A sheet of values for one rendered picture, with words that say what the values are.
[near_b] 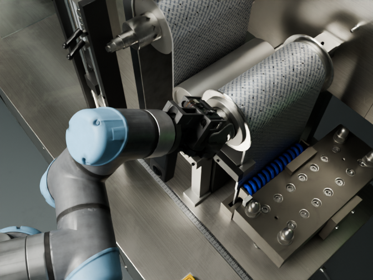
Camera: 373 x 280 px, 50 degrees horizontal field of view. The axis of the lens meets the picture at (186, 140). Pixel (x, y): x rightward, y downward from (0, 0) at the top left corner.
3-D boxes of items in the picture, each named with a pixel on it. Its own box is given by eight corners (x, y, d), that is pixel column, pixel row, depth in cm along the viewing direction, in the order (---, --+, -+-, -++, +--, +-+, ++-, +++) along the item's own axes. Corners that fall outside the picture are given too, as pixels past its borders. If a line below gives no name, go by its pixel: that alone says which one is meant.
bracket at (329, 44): (305, 47, 91) (307, 40, 90) (321, 36, 94) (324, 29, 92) (322, 59, 89) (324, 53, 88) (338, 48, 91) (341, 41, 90)
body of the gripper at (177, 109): (230, 121, 69) (190, 123, 60) (205, 158, 73) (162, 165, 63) (201, 95, 73) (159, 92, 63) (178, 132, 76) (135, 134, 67)
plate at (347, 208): (317, 234, 105) (330, 218, 95) (342, 211, 108) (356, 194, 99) (325, 241, 104) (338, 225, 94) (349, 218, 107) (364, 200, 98)
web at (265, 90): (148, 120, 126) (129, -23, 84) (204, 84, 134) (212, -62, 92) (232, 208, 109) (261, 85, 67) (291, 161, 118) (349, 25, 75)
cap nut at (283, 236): (273, 236, 92) (277, 229, 88) (284, 227, 93) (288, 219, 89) (285, 249, 90) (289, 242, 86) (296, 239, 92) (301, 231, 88)
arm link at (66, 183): (39, 232, 57) (79, 194, 51) (34, 166, 63) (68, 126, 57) (87, 234, 62) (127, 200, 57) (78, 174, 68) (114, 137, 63)
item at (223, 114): (206, 104, 81) (232, 126, 77) (213, 99, 81) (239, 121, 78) (205, 125, 87) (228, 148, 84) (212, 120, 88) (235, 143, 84)
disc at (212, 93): (200, 120, 92) (202, 76, 80) (202, 119, 92) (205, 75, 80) (245, 163, 86) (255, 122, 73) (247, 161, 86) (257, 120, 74)
